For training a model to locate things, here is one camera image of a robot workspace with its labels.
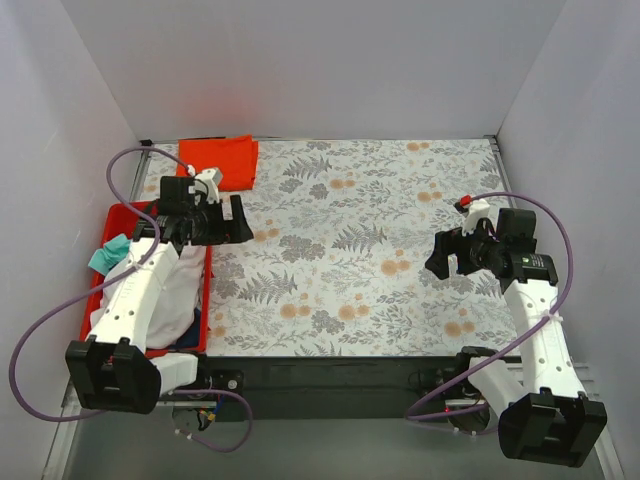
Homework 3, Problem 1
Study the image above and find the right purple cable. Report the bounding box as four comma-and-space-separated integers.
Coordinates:
404, 192, 574, 436

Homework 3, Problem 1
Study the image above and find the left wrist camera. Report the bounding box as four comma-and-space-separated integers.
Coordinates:
188, 167, 223, 204

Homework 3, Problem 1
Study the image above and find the dark blue garment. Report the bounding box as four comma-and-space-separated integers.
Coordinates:
173, 308, 201, 349

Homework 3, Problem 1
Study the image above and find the purple cable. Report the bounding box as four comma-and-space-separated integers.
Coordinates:
404, 192, 574, 436
8, 147, 254, 454

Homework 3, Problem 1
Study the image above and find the white t shirt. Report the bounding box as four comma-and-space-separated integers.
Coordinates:
89, 238, 207, 351

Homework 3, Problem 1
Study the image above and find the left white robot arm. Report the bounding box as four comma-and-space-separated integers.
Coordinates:
65, 168, 253, 414

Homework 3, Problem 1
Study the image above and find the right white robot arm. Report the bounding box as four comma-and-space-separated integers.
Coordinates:
425, 199, 607, 468

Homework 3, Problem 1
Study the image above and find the folded orange t shirt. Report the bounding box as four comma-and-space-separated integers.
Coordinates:
178, 135, 259, 192

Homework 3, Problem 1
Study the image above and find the floral table mat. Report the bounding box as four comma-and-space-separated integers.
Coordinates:
139, 138, 561, 357

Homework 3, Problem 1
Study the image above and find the teal garment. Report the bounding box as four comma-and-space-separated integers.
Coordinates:
88, 234, 131, 276

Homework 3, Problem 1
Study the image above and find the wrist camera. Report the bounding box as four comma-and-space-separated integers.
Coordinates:
188, 167, 223, 204
455, 195, 490, 236

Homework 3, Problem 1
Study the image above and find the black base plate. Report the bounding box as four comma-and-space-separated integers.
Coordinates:
154, 352, 511, 424

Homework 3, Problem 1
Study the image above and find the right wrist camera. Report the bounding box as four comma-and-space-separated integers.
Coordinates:
455, 195, 490, 236

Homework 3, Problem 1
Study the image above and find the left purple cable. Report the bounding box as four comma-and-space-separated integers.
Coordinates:
8, 147, 254, 454

